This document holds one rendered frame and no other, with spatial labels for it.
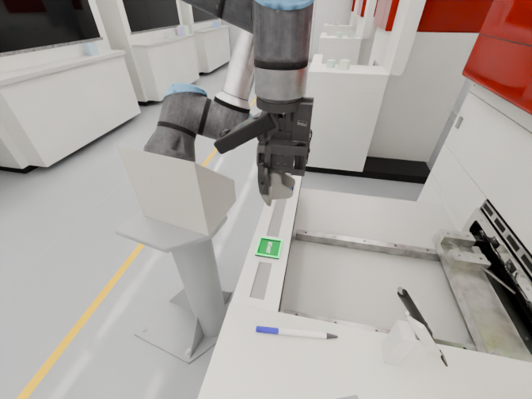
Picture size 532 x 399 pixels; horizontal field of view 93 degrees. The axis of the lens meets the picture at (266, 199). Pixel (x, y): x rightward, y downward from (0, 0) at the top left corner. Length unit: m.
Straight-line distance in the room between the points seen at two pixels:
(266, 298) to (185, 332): 1.10
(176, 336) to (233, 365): 1.14
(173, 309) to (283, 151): 1.40
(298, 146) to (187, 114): 0.47
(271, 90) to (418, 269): 0.67
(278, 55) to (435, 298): 0.69
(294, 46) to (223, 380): 0.48
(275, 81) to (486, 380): 0.54
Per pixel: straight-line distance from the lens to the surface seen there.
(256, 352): 0.49
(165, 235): 0.89
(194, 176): 0.71
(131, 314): 1.78
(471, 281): 0.82
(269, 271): 0.57
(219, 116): 0.80
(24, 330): 2.04
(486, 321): 0.76
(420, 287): 0.82
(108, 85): 4.03
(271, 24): 0.36
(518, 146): 0.91
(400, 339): 0.45
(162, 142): 0.78
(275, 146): 0.40
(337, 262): 0.79
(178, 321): 1.64
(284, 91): 0.37
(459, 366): 0.57
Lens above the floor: 1.42
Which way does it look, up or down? 38 degrees down
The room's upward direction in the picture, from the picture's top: straight up
